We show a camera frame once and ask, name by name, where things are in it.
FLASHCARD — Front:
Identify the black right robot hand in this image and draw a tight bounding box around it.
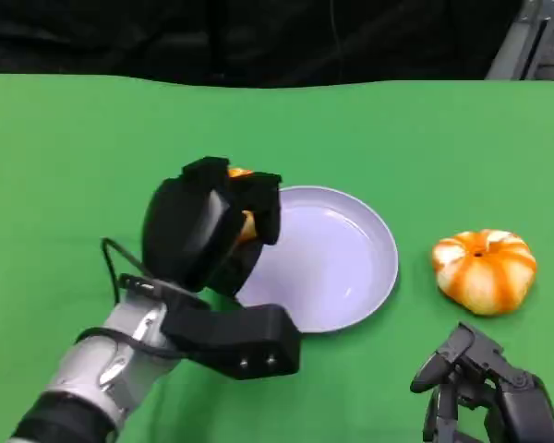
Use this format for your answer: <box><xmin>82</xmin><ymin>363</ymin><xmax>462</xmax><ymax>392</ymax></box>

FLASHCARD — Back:
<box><xmin>409</xmin><ymin>321</ymin><xmax>554</xmax><ymax>443</ymax></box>

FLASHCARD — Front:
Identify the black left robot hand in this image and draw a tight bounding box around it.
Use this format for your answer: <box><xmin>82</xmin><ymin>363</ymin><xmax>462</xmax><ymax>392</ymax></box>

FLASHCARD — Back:
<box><xmin>140</xmin><ymin>156</ymin><xmax>283</xmax><ymax>299</ymax></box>

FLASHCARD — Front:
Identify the glossy orange toy bread roll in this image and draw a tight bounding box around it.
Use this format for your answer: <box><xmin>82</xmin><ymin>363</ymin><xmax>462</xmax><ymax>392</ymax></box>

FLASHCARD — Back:
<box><xmin>225</xmin><ymin>166</ymin><xmax>259</xmax><ymax>245</ymax></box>

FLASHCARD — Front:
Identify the green table cloth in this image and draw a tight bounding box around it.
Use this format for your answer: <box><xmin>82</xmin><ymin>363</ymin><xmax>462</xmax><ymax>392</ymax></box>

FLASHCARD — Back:
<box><xmin>0</xmin><ymin>73</ymin><xmax>554</xmax><ymax>443</ymax></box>

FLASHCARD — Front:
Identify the pumpkin-shaped striped toy bread roll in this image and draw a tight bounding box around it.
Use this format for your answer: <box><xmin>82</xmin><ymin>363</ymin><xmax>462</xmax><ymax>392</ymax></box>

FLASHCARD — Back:
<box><xmin>431</xmin><ymin>229</ymin><xmax>538</xmax><ymax>317</ymax></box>

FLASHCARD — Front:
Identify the lilac plate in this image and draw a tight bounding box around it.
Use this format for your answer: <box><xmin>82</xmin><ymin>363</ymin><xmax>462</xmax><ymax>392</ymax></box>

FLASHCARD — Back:
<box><xmin>235</xmin><ymin>185</ymin><xmax>401</xmax><ymax>334</ymax></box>

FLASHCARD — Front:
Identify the black backdrop curtain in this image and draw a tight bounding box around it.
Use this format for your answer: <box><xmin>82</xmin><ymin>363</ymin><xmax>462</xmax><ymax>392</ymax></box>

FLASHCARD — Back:
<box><xmin>0</xmin><ymin>0</ymin><xmax>523</xmax><ymax>89</ymax></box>

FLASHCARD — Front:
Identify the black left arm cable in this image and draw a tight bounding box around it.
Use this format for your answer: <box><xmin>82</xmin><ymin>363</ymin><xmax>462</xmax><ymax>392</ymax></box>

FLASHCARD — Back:
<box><xmin>76</xmin><ymin>237</ymin><xmax>186</xmax><ymax>361</ymax></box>

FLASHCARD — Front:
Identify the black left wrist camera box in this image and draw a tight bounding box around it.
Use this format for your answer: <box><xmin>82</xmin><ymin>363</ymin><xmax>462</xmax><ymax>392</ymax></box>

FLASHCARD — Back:
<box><xmin>119</xmin><ymin>272</ymin><xmax>302</xmax><ymax>382</ymax></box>

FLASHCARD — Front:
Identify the grey metal frame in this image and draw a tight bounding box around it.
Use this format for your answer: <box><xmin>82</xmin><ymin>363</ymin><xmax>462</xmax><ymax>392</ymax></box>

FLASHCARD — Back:
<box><xmin>484</xmin><ymin>0</ymin><xmax>554</xmax><ymax>82</ymax></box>

